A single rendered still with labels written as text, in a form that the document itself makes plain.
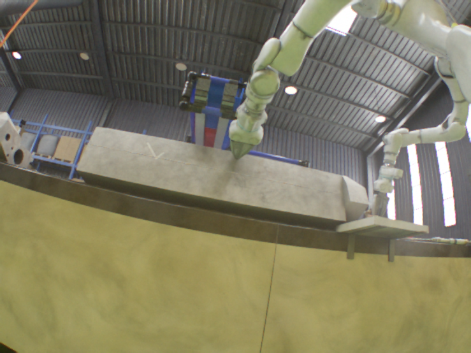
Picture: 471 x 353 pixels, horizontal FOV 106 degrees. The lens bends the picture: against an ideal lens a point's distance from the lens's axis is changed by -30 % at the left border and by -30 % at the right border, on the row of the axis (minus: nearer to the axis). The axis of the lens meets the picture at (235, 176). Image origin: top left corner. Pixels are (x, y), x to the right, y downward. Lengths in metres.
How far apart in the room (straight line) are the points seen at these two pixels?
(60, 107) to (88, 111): 2.04
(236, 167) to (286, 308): 0.51
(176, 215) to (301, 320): 0.54
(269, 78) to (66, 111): 14.87
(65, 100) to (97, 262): 15.08
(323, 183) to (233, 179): 0.34
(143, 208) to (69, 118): 14.19
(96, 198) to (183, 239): 0.32
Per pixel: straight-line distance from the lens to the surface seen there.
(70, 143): 12.20
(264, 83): 0.60
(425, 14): 0.91
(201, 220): 0.81
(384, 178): 1.20
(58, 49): 14.45
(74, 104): 15.32
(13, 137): 1.31
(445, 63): 1.12
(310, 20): 0.54
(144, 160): 0.89
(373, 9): 0.82
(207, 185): 0.84
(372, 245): 1.04
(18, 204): 1.05
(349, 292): 0.98
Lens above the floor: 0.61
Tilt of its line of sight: 20 degrees up
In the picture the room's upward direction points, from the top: 9 degrees clockwise
